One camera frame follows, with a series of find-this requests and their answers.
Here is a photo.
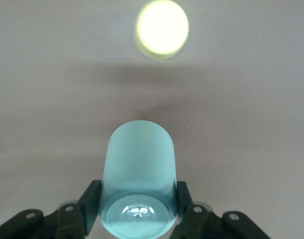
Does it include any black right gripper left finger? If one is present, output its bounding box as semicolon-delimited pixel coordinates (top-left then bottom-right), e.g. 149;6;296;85
0;179;102;239

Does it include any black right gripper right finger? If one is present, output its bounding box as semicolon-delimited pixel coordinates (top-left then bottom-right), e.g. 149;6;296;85
168;181;269;239

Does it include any pale green plastic cup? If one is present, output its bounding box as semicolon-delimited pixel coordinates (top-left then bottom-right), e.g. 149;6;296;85
98;120;179;237

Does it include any yellow plastic cup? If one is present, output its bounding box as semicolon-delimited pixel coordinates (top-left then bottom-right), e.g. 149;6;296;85
134;0;190;60

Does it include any brown table cover sheet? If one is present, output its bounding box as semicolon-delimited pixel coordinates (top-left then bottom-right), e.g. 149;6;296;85
0;0;304;239

